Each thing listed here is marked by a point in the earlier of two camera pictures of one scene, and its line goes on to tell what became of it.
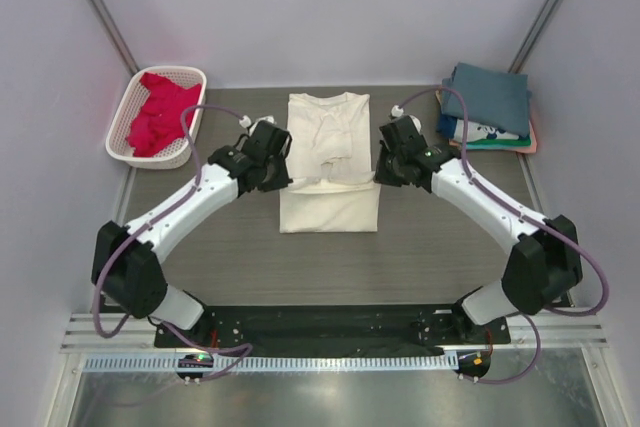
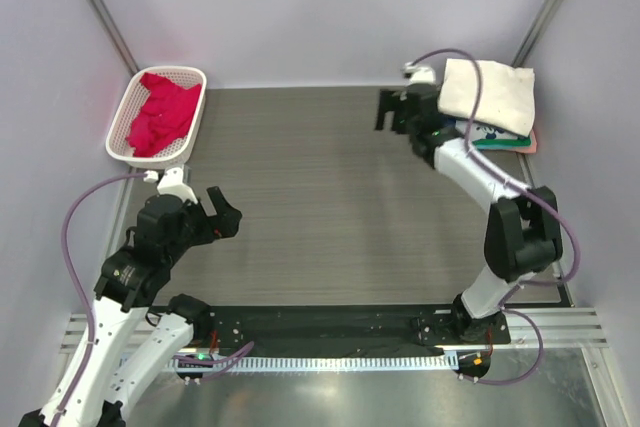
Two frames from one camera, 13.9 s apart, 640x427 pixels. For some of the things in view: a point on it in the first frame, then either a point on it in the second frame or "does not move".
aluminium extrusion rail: (566, 331) does not move
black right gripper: (382, 175) to (394, 101)
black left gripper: (281, 180) to (224, 223)
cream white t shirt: (331, 187) to (507, 101)
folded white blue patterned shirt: (452, 128) does not move
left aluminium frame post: (100, 8) does not move
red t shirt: (160, 118) does not move
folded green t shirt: (486, 144) does not move
